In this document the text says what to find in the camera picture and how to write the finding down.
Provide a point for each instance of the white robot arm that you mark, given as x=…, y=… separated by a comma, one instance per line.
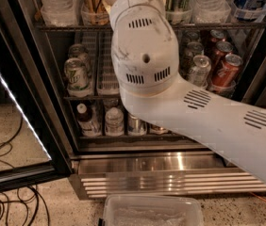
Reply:
x=145, y=58

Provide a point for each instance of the gold tall can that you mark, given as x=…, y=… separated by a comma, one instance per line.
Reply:
x=93, y=13

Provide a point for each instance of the green 7up can rear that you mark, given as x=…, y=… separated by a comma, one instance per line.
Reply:
x=81, y=52

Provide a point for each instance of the green 7up can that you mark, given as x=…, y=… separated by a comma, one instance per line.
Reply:
x=76, y=74
x=81, y=52

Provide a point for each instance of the silver can rear middle shelf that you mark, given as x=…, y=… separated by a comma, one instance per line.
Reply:
x=189, y=36

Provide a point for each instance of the silver can shelf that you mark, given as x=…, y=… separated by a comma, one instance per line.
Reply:
x=189, y=36
x=135, y=126
x=191, y=50
x=199, y=70

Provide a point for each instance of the red can rear middle shelf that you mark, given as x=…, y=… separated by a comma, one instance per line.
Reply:
x=214, y=36

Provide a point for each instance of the red can shelf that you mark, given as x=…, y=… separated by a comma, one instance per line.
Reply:
x=214, y=36
x=227, y=70
x=219, y=51

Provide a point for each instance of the green 7up can front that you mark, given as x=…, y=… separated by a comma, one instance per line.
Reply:
x=76, y=74

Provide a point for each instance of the stainless steel fridge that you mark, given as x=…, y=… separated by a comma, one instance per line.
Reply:
x=168, y=164

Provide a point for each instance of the silver can front middle shelf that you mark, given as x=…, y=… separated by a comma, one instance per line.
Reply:
x=199, y=70

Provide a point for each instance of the red can front middle shelf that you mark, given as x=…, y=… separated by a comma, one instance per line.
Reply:
x=227, y=70

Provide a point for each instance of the juice bottle bottom shelf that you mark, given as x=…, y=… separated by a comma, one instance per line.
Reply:
x=87, y=120

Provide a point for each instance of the silver can bottom shelf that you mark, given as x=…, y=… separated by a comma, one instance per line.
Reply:
x=135, y=126

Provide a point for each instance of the gold can bottom shelf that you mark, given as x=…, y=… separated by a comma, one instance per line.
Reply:
x=157, y=130

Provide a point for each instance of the black glass fridge door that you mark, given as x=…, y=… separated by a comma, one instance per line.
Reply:
x=31, y=147

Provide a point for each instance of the clear water bottle top left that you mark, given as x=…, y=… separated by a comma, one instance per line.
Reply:
x=60, y=13

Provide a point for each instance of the clear water bottle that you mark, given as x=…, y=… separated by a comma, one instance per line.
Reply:
x=60, y=13
x=209, y=11

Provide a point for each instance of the clear water bottle top right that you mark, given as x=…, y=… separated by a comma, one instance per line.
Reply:
x=209, y=11

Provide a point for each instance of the empty white plastic tray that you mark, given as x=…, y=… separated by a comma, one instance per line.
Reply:
x=107, y=83

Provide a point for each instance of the clear plastic bin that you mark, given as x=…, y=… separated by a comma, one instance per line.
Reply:
x=150, y=210

